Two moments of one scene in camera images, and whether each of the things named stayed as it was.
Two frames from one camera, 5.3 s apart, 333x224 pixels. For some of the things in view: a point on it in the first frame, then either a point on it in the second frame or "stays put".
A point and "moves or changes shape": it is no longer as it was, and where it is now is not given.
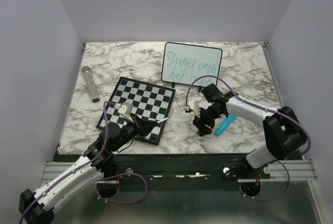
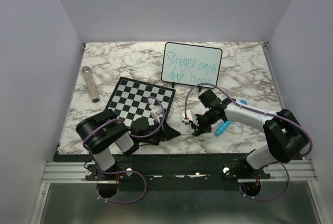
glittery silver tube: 91,83 stays put
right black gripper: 200,122 stays put
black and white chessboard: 148,100 stays put
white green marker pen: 162,120 moves or changes shape
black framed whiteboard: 182,64 stays put
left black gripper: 142,126 to 166,132
